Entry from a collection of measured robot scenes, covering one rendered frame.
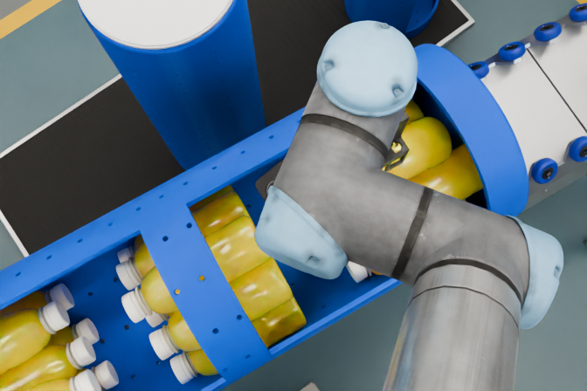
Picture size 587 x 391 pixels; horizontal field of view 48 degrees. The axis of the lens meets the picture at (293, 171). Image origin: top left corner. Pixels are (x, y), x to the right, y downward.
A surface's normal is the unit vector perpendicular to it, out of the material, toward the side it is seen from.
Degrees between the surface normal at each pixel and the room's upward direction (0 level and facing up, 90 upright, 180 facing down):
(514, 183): 49
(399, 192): 30
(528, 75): 0
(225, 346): 45
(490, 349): 39
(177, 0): 0
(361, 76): 0
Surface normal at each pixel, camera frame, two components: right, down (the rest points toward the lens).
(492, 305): 0.41, -0.66
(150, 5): -0.01, -0.25
